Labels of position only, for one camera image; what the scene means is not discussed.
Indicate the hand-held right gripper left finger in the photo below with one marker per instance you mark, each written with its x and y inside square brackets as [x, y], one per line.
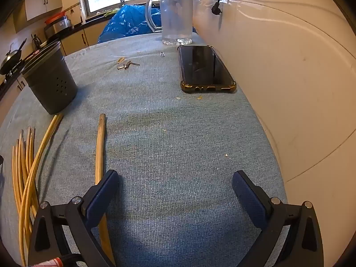
[100, 197]

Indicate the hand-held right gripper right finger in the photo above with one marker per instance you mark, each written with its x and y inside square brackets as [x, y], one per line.
[249, 200]

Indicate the brown wooden chopstick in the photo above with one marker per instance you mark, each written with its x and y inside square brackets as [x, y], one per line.
[100, 144]

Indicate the bundle of yellow bamboo chopsticks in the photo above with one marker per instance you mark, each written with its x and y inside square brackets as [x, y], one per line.
[27, 189]

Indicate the dark grey utensil holder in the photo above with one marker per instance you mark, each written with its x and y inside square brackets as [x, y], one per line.
[52, 89]

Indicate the blue-grey table cloth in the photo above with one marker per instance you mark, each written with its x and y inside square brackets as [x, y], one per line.
[172, 144]

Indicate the bunch of keys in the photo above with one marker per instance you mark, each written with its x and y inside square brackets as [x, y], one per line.
[126, 65]

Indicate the black gas stove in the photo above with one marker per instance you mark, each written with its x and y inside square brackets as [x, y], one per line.
[8, 75]

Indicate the black wok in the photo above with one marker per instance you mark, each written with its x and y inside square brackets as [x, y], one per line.
[11, 58]

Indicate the dark steel kettle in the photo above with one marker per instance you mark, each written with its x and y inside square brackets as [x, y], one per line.
[36, 43]

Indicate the steel rice cooker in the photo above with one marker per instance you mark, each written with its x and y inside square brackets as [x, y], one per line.
[59, 27]

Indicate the black kitchen countertop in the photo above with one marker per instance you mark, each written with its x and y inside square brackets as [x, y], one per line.
[94, 21]

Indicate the blue plastic bag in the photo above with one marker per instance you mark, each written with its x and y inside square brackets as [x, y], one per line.
[125, 22]

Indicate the red plastic basin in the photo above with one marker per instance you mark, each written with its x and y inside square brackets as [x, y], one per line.
[55, 18]

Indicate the green cloth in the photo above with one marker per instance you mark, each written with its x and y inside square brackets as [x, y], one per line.
[111, 12]

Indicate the clear glass mug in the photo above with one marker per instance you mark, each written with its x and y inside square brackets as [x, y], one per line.
[176, 14]

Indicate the beige upper kitchen cabinets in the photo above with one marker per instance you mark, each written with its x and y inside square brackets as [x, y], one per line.
[41, 2]

